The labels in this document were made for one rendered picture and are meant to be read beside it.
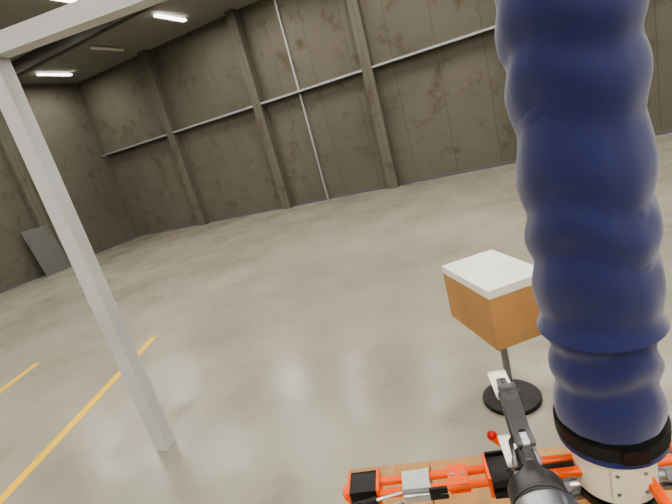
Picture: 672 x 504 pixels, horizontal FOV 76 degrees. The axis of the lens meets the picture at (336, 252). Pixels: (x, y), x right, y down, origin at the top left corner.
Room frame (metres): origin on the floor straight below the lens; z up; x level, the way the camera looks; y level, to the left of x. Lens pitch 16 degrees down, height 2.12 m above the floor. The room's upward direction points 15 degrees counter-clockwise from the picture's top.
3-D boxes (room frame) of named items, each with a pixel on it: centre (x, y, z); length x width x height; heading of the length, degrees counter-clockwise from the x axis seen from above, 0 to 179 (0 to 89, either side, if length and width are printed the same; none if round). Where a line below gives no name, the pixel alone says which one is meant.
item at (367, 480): (0.91, 0.09, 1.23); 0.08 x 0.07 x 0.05; 80
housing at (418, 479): (0.88, -0.04, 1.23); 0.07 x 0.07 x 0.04; 80
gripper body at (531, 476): (0.48, -0.18, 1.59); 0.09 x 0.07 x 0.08; 170
